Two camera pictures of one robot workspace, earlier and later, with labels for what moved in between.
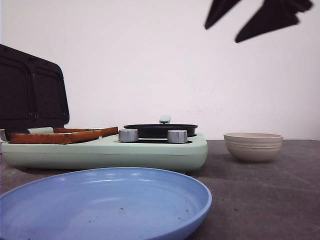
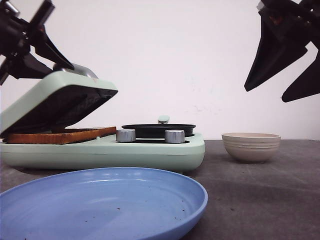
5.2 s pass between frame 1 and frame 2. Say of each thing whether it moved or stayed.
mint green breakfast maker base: stayed
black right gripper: moved
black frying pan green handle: stayed
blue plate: stayed
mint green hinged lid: moved
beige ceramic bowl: stayed
